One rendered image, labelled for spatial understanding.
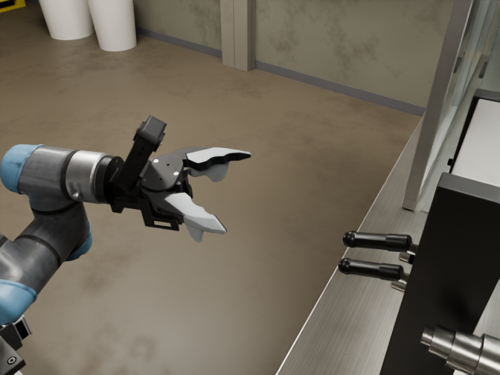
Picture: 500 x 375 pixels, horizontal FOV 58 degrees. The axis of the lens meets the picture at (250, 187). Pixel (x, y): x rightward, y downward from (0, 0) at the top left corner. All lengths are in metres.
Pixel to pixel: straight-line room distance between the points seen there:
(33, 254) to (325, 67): 3.41
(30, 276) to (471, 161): 0.56
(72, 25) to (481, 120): 5.15
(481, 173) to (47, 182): 0.56
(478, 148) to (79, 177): 0.51
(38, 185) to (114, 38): 4.24
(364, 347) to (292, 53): 3.39
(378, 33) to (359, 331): 2.96
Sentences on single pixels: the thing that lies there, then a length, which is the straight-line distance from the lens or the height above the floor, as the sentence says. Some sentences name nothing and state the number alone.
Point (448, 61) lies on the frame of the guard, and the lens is 0.99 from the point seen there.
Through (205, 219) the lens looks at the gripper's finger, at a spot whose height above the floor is 1.23.
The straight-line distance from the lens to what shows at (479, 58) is 0.99.
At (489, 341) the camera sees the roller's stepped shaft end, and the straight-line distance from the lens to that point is 0.33.
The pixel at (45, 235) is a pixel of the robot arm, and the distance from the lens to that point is 0.72.
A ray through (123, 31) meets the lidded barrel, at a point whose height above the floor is 0.19.
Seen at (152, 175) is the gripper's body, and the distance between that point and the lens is 0.63.
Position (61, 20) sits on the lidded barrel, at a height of 0.21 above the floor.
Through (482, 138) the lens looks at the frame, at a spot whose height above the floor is 1.44.
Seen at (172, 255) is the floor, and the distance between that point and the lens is 2.29.
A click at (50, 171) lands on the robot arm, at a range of 0.69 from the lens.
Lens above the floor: 1.60
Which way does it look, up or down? 36 degrees down
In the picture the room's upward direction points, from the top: straight up
